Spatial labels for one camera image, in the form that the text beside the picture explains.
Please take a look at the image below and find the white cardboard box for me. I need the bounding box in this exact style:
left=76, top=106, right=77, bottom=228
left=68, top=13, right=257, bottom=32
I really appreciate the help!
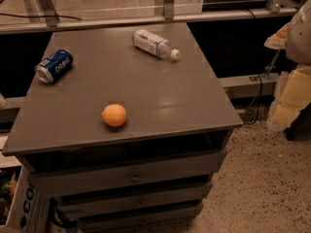
left=5, top=165, right=52, bottom=233

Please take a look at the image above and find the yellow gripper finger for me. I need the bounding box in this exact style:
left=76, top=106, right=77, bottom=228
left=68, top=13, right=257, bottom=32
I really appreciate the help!
left=266, top=64, right=311, bottom=132
left=264, top=23, right=289, bottom=50

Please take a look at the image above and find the metal frame rail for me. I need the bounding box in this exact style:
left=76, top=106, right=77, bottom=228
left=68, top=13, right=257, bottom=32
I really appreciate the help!
left=0, top=0, right=306, bottom=34

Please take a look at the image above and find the blue pepsi can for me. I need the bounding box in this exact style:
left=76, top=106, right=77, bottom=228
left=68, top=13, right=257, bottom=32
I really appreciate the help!
left=35, top=49, right=73, bottom=83

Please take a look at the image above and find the black cable on floor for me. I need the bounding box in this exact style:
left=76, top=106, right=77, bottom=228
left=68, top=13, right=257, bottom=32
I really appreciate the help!
left=242, top=73, right=265, bottom=126

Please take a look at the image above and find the grey drawer cabinet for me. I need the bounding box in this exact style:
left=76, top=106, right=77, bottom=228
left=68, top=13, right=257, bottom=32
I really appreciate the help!
left=4, top=23, right=241, bottom=233

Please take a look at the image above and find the clear plastic bottle white label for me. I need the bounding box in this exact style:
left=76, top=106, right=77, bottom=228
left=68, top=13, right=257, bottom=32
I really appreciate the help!
left=132, top=29, right=180, bottom=61

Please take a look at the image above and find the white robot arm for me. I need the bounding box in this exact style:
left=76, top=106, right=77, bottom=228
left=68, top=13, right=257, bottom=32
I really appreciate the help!
left=264, top=0, right=311, bottom=132

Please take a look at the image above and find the orange fruit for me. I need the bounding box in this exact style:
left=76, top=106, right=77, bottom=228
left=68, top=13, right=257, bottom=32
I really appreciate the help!
left=101, top=104, right=127, bottom=127

